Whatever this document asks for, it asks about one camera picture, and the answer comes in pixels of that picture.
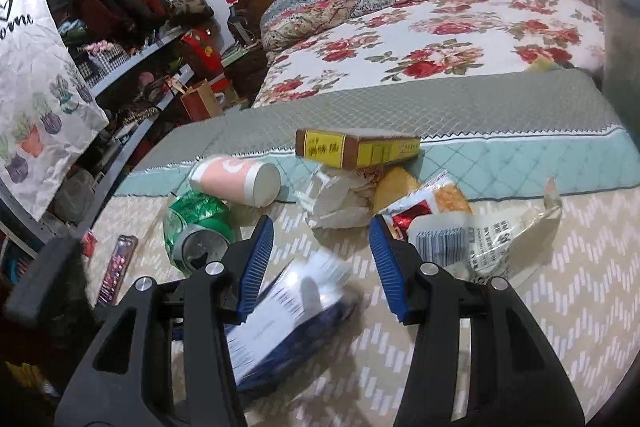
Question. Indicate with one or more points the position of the dark wooden nightstand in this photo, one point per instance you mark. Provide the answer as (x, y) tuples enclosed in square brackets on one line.
[(245, 77)]

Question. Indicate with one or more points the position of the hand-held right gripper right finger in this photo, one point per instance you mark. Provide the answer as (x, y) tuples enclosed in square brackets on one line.
[(387, 267)]

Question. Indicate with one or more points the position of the pink paper cup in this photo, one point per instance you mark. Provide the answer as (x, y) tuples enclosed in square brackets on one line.
[(230, 179)]

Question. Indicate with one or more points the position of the floral bed sheet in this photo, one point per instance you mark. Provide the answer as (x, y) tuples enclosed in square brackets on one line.
[(400, 37)]

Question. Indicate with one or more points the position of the smartphone in dark case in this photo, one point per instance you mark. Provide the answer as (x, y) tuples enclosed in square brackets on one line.
[(117, 267)]

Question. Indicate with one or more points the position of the blue carton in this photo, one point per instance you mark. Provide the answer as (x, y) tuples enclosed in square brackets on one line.
[(300, 307)]

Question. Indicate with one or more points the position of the white cactus print bag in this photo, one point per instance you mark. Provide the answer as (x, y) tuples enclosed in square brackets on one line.
[(40, 82)]

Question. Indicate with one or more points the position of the red gift bag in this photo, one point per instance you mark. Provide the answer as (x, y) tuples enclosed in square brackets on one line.
[(202, 52)]

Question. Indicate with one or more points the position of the crushed green can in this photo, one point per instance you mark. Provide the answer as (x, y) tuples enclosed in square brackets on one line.
[(200, 212)]

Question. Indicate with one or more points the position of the brown yellow cardboard box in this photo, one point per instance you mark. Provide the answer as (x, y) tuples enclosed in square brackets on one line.
[(350, 152)]

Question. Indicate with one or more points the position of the houndstooth pattern bag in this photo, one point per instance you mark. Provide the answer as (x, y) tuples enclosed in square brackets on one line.
[(102, 57)]

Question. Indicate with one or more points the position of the white tissue paper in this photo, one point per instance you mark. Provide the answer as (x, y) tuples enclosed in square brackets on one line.
[(335, 202)]

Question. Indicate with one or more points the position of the brown handbag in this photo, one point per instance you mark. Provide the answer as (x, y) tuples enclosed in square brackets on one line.
[(190, 7)]

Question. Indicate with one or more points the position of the white orange snack wrapper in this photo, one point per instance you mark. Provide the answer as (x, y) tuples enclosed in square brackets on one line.
[(480, 237)]

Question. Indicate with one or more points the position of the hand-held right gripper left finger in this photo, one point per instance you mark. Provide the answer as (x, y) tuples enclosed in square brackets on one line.
[(255, 267)]

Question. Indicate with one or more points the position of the small red packet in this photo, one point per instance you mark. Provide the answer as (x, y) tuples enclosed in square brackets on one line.
[(90, 244)]

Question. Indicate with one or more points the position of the grey shelving rack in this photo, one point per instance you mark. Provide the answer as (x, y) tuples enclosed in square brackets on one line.
[(150, 44)]

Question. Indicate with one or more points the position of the chevron patterned tablecloth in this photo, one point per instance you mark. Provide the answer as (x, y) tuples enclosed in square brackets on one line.
[(575, 247)]

